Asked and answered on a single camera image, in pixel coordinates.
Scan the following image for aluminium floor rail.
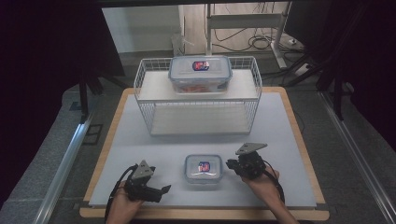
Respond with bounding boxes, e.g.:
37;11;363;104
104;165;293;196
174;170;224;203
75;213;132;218
32;116;94;224
319;91;396;224

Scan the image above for large clear food container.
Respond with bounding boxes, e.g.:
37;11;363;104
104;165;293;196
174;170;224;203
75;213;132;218
168;55;233;94

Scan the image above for person's left hand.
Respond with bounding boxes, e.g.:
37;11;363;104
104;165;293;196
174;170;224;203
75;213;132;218
110;183;144;218

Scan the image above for black metal stand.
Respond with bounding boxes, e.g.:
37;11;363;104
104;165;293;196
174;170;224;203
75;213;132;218
279;49;347;121
77;70;127;125

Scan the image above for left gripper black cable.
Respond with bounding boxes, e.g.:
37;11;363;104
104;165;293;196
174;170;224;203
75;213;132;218
104;163;138;223

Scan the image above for pale grey table mat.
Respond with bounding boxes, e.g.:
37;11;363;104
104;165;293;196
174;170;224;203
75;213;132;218
88;91;318;209

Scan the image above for white wire shelf rack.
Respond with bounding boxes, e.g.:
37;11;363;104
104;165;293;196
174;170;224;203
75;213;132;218
134;56;263;136

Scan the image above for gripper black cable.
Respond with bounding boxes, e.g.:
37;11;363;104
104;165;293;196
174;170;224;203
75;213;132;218
262;160;286;203
104;163;138;223

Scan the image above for black floor cables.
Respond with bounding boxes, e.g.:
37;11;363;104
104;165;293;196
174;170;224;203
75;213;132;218
214;27;302;54

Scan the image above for small clear food container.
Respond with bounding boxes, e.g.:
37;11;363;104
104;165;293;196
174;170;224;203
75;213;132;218
184;154;224;185

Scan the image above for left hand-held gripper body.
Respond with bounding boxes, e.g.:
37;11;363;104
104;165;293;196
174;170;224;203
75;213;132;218
125;160;160;203

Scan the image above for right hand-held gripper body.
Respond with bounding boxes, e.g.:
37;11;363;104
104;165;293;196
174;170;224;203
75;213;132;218
235;143;268;179

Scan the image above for dark curtain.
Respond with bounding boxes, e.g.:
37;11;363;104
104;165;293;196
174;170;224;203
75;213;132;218
0;0;126;208
284;0;396;153

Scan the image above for person's right hand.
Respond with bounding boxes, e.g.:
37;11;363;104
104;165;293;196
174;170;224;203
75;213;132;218
242;164;280;202

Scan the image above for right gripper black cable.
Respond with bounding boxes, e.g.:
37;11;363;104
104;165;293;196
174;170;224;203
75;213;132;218
262;160;286;203

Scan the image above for white power strip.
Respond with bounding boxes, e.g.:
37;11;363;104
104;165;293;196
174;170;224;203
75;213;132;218
293;63;312;77

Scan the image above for white metal desk frame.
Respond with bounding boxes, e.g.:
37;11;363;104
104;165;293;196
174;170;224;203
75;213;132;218
205;1;292;70

